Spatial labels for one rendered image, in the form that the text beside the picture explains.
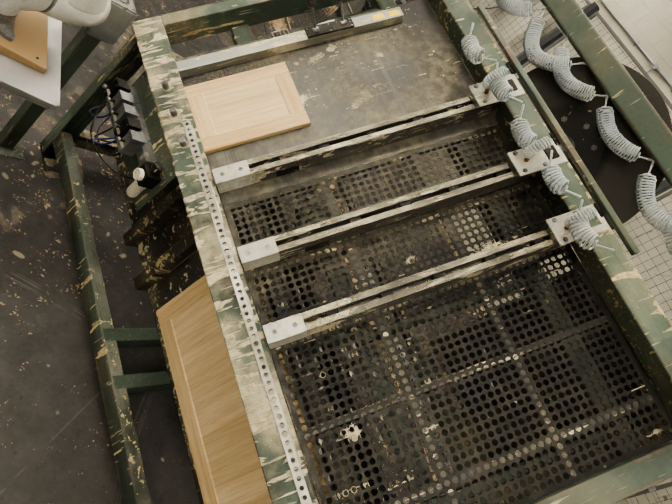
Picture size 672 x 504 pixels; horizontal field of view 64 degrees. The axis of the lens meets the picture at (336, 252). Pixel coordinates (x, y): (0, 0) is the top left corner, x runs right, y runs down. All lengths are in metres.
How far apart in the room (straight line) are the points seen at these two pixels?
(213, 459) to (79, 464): 0.48
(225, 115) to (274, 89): 0.22
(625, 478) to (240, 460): 1.22
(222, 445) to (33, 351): 0.81
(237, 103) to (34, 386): 1.29
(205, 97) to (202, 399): 1.15
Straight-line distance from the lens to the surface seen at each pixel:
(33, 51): 2.06
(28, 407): 2.27
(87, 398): 2.38
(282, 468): 1.63
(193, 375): 2.20
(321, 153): 1.93
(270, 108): 2.12
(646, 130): 2.38
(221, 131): 2.08
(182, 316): 2.25
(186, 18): 2.43
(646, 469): 1.88
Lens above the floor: 1.96
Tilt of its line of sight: 27 degrees down
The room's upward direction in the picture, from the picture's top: 57 degrees clockwise
